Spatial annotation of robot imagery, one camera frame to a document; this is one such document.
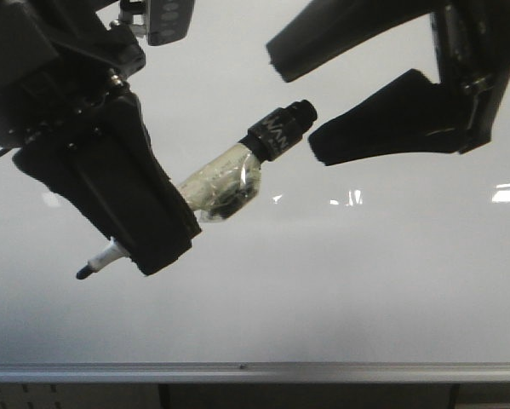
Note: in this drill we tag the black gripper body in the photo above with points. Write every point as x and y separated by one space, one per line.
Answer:
55 59
472 45

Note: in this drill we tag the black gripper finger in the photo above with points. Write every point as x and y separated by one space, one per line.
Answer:
326 29
104 165
409 115

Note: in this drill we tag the white whiteboard marker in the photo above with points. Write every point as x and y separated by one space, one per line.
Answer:
223 186

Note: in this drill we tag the white whiteboard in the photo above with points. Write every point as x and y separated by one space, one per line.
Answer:
402 258

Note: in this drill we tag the dark perforated panel below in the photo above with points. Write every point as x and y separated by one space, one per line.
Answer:
251 395

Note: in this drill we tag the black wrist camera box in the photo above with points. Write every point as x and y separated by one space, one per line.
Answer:
159 22

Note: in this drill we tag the aluminium whiteboard tray rail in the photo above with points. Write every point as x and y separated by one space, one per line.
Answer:
281 372

